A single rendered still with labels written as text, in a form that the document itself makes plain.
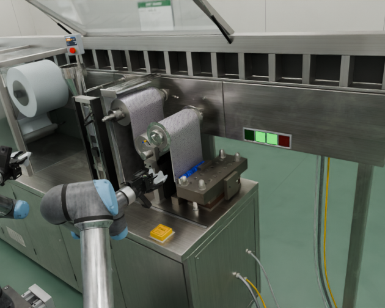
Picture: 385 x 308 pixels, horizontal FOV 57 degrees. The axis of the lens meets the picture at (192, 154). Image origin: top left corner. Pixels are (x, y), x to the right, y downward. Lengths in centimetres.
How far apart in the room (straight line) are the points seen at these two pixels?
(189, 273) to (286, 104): 84
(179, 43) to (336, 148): 91
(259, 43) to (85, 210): 101
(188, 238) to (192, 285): 21
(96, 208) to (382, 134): 109
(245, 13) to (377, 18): 138
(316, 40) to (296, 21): 255
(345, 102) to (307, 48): 27
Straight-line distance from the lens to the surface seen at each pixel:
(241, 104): 174
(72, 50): 198
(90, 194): 110
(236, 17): 439
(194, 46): 182
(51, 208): 114
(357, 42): 149
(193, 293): 167
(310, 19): 402
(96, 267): 109
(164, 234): 156
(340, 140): 160
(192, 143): 178
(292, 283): 263
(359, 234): 201
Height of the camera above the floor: 187
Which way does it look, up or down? 25 degrees down
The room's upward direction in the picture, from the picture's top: 6 degrees counter-clockwise
